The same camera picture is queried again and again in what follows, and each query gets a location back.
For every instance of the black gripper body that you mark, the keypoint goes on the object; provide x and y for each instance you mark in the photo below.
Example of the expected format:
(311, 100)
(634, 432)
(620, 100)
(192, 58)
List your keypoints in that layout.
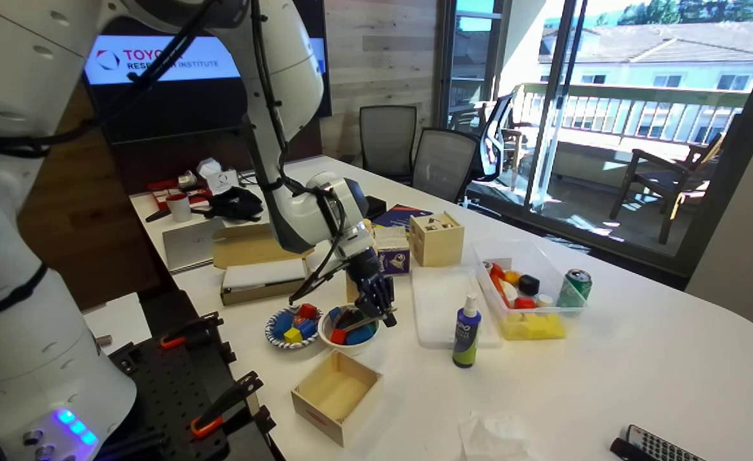
(367, 283)

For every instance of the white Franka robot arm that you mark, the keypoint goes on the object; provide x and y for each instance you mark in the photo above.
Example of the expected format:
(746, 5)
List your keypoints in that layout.
(18, 258)

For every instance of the plain white bowl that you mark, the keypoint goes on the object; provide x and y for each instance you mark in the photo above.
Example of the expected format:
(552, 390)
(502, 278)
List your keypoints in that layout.
(334, 345)

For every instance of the blue patterned bowl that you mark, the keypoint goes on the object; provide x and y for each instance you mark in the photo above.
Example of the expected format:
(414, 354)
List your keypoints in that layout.
(273, 338)

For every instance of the tan yellow bottle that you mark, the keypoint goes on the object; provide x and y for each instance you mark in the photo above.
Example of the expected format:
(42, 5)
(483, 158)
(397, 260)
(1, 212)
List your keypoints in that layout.
(352, 287)

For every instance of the yellow wooden block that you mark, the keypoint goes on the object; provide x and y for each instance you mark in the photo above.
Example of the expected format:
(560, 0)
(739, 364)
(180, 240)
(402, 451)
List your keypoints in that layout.
(292, 337)

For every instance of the wooden shape sorter box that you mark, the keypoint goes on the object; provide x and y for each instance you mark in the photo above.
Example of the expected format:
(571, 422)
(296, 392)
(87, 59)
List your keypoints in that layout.
(435, 244)

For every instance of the open square wooden box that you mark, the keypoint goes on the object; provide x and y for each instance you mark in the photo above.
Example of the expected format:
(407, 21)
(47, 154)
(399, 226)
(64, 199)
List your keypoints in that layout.
(337, 395)

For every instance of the blue book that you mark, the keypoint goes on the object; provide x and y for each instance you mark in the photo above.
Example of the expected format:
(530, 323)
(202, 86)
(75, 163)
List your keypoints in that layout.
(414, 213)

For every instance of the blue bottle white cap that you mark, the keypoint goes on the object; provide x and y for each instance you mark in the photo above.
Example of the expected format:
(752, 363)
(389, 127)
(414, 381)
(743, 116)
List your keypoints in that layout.
(466, 337)

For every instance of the white foam box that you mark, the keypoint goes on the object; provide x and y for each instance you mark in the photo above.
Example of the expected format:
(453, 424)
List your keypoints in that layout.
(265, 276)

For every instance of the brown cardboard box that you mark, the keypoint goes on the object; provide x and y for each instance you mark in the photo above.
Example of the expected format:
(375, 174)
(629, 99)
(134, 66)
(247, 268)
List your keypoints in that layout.
(238, 247)

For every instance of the grey mesh office chair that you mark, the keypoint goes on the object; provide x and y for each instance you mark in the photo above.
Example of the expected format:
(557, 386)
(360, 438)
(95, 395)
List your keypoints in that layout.
(388, 136)
(444, 168)

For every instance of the black toy block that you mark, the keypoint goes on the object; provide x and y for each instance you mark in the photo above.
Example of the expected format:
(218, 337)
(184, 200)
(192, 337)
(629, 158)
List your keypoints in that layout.
(529, 285)

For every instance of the clear plastic toy container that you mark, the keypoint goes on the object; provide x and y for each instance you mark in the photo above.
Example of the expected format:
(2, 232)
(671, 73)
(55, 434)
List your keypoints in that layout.
(534, 327)

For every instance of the black cloth bundle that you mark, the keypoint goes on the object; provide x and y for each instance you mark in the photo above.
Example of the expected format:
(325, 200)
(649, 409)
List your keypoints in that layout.
(236, 205)

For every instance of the black clamp orange tips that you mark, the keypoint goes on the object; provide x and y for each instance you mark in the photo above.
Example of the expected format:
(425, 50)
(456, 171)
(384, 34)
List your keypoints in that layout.
(191, 332)
(227, 404)

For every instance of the clear crumpled plastic wrap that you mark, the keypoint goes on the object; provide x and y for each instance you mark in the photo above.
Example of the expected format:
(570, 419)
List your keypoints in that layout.
(493, 438)

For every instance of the open white box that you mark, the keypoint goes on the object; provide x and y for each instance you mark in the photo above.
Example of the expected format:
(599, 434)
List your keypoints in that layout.
(187, 247)

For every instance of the white crumpled bag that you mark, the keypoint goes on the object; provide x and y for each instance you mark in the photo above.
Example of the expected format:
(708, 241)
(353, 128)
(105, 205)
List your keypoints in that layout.
(215, 178)

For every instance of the green drink can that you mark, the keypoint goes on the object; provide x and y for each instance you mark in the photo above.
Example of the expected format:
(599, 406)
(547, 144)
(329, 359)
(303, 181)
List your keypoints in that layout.
(575, 287)

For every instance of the dark patio chair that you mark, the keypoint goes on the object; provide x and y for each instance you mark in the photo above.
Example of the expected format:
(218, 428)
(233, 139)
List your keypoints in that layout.
(498, 136)

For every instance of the small white cup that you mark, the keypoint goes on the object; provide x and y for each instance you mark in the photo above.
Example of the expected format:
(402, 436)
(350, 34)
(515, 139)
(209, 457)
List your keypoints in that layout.
(180, 212)

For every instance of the black perforated base board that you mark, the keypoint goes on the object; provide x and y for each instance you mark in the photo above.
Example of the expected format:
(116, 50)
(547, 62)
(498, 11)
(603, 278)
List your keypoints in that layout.
(173, 392)

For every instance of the red plastic package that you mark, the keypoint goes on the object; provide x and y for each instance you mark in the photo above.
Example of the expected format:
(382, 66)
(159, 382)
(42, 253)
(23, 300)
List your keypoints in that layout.
(166, 192)

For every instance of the wooden patio chair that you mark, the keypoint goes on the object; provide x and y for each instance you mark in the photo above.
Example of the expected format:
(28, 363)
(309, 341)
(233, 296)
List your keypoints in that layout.
(658, 163)

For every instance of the white balcony railing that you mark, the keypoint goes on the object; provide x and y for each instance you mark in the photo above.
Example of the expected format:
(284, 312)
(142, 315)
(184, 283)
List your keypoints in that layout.
(634, 91)

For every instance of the wall television screen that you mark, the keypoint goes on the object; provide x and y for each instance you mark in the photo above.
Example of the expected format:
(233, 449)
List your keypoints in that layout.
(187, 67)

